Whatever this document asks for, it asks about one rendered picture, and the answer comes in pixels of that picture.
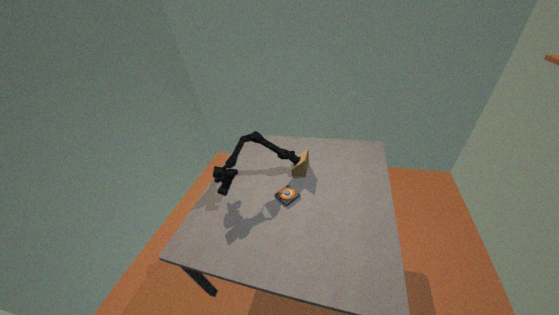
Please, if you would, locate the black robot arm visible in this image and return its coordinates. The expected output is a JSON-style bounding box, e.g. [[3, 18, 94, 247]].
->
[[213, 131, 301, 183]]

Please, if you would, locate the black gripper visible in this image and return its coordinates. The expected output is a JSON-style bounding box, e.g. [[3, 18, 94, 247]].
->
[[218, 176, 233, 196]]

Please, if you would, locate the orange flat ring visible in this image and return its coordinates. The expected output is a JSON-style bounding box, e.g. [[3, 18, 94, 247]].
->
[[279, 187, 295, 200]]

